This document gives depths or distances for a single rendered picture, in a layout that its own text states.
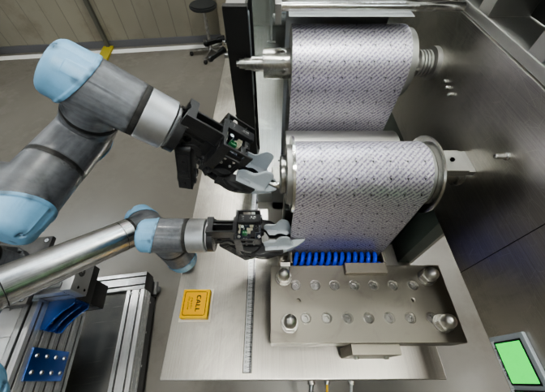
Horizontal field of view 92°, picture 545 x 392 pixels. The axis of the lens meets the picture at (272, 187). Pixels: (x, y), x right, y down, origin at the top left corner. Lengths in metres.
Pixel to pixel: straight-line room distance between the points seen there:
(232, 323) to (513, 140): 0.68
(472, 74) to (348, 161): 0.28
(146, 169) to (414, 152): 2.13
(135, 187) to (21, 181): 1.90
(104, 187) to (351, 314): 2.11
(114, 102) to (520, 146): 0.56
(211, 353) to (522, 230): 0.66
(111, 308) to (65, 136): 1.31
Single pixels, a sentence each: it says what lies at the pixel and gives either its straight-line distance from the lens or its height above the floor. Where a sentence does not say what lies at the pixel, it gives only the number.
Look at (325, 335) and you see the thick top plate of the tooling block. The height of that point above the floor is 1.03.
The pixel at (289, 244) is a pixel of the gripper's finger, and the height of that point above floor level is 1.11.
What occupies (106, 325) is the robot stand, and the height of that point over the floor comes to 0.21.
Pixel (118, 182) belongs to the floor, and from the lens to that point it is 2.41.
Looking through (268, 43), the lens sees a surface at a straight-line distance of 1.43.
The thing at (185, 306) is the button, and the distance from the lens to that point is 0.77.
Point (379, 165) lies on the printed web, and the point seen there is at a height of 1.31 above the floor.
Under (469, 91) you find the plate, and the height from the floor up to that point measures 1.36.
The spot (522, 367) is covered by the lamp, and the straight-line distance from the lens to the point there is 0.57.
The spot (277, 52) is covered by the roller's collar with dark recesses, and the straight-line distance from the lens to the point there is 0.63.
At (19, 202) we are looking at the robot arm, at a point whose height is 1.39.
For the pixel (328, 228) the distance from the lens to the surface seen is 0.57.
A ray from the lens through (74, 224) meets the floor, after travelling 2.33.
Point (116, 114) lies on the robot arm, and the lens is 0.39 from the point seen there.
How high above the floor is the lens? 1.64
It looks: 54 degrees down
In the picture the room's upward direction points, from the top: straight up
